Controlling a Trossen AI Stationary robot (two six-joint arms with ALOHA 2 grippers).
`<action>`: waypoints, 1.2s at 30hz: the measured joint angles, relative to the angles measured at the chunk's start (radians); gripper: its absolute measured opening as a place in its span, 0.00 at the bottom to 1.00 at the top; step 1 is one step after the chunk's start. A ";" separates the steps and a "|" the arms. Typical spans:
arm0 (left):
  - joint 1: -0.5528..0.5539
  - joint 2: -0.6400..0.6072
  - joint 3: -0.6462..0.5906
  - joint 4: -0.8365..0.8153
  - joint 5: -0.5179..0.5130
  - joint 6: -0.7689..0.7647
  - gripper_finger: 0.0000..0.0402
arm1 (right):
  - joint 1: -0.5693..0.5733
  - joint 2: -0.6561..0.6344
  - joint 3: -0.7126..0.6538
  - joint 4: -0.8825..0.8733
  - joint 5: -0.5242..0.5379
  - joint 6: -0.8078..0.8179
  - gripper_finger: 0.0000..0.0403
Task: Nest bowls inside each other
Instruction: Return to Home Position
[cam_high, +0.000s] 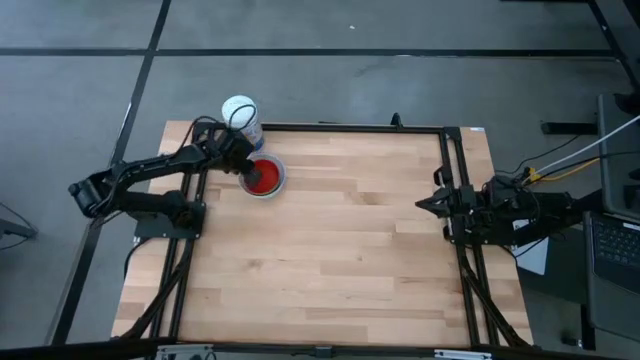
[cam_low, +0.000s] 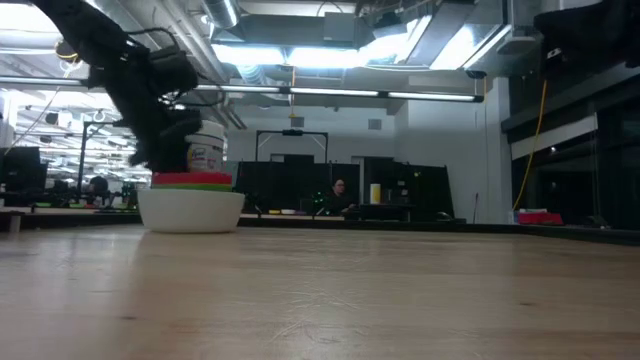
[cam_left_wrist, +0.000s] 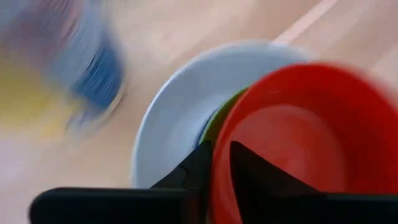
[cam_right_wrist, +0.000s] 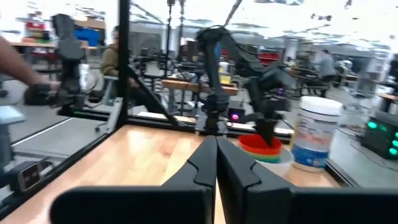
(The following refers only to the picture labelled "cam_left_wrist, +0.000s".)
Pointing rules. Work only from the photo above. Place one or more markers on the green plastic bowl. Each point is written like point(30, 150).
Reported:
point(217, 121)

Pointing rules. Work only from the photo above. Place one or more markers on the multicoloured patterned object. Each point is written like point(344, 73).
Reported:
point(93, 77)

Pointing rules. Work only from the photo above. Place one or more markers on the white bowl with blue stripe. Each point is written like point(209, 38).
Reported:
point(180, 118)

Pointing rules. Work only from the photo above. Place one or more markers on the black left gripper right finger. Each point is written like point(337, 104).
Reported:
point(280, 202)

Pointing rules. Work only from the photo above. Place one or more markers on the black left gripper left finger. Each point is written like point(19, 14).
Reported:
point(124, 207)

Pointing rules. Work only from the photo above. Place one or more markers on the red plastic bowl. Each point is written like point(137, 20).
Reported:
point(342, 124)

